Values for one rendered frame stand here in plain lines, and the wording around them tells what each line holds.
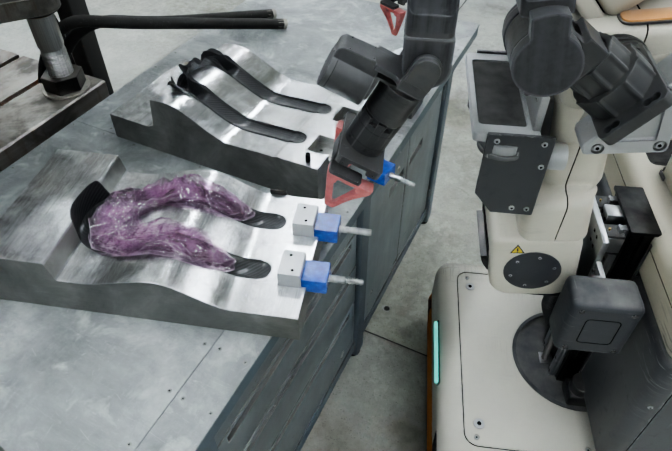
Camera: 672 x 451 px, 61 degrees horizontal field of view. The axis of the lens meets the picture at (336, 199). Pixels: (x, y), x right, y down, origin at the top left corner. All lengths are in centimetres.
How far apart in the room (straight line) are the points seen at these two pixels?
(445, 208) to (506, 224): 119
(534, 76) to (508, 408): 97
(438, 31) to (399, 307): 138
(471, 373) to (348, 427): 41
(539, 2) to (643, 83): 16
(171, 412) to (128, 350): 13
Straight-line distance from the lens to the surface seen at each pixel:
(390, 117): 72
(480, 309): 162
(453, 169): 246
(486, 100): 96
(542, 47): 66
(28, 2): 145
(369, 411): 173
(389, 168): 111
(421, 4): 65
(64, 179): 108
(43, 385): 95
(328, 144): 111
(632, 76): 72
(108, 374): 92
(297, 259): 89
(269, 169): 109
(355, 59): 69
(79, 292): 97
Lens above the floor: 155
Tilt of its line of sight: 43 degrees down
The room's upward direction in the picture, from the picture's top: straight up
